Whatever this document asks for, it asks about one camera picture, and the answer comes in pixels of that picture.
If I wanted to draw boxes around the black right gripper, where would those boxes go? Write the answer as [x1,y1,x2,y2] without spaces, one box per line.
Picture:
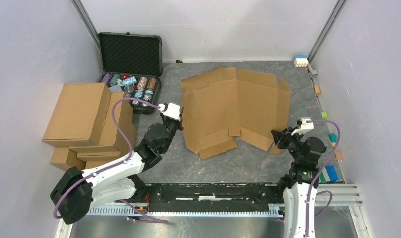
[270,126,303,162]

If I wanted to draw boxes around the brown cardboard box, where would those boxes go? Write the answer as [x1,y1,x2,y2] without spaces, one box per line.
[180,67,291,159]

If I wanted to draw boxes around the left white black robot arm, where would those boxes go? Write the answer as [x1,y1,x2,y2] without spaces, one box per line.
[50,113,183,224]

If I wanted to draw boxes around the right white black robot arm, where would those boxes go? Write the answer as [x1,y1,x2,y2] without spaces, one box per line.
[271,127,326,238]

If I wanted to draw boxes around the leaning folded cardboard box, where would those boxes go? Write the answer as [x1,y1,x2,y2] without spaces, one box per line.
[99,92,133,151]

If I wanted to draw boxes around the large folded cardboard box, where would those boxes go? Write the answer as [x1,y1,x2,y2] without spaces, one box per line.
[42,83,111,147]

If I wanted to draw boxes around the teal small block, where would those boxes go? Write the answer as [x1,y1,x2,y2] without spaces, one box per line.
[328,133,338,143]

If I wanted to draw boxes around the orange wooden block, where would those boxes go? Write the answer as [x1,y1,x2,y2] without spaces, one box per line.
[314,85,321,96]

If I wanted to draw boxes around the blue green striped block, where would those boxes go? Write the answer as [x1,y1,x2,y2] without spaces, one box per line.
[318,165,339,183]

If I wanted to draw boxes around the tan wooden block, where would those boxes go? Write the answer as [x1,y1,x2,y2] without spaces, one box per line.
[335,151,344,161]

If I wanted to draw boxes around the black poker chip case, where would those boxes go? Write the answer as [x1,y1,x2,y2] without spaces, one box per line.
[98,32,163,115]

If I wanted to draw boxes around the blue white toy block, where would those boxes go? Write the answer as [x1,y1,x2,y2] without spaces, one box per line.
[293,55,309,67]

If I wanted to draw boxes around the lower stacked cardboard boxes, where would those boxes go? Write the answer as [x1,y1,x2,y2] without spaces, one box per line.
[50,145,129,171]

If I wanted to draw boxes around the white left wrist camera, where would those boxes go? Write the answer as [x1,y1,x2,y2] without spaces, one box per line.
[158,102,183,121]

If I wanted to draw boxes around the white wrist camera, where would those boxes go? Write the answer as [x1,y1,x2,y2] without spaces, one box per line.
[291,117,314,135]
[158,102,183,121]

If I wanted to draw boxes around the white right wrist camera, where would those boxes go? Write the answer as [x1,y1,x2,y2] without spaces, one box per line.
[291,117,314,135]

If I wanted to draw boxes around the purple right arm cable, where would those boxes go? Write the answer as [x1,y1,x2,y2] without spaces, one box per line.
[304,119,341,238]

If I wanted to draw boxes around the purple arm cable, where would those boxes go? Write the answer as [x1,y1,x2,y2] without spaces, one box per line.
[52,97,170,224]
[304,119,341,238]

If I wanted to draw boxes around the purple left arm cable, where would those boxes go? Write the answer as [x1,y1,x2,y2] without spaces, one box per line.
[52,97,170,224]

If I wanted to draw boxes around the grey wall bracket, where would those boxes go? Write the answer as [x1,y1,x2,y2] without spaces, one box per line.
[307,63,318,79]

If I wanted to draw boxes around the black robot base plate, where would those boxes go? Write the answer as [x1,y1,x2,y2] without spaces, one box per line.
[126,182,284,213]

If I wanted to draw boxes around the aluminium frame rail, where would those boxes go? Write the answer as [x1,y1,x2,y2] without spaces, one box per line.
[64,185,364,218]

